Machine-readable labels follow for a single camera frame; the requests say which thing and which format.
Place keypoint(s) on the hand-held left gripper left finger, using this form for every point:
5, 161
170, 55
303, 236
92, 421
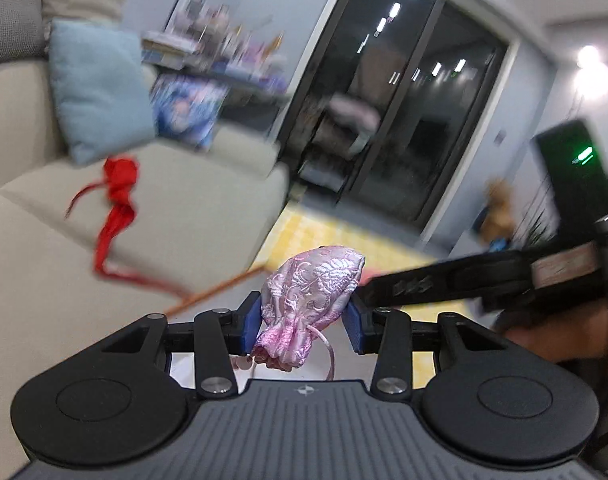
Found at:
249, 326

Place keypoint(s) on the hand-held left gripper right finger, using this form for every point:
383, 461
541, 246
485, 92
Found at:
355, 329

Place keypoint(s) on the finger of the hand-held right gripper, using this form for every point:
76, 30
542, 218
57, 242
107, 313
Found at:
434, 280

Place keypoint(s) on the orange storage box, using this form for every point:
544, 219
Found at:
218, 287

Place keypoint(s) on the person's right hand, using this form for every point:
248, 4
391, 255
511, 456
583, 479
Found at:
559, 332

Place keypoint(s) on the green houseplant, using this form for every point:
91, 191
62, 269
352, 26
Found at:
540, 220

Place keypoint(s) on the gold vase with dried plant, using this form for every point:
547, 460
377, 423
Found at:
499, 205

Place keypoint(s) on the yellow checkered mat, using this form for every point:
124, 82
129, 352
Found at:
309, 232

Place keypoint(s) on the glass sliding door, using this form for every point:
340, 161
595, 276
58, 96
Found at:
424, 125

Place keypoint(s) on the black storage rack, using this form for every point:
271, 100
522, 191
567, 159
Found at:
329, 160

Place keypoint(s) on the white pink cloth pile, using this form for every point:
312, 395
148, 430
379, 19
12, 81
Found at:
351, 110

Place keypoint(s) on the red cloth sash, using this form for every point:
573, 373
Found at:
121, 175

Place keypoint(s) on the beige fabric sofa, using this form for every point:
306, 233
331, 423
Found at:
58, 260

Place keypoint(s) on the blue floral cushion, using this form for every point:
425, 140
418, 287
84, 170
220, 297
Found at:
186, 110

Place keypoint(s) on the light blue cushion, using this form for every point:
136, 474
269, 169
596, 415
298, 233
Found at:
98, 90

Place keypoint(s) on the cluttered shelf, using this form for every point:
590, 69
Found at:
218, 45

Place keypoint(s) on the grey knit cushion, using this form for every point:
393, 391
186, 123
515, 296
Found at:
11, 25

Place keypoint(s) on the wall switch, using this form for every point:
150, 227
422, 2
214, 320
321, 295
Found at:
500, 137

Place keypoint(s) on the wall lamp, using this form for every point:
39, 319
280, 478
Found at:
588, 57

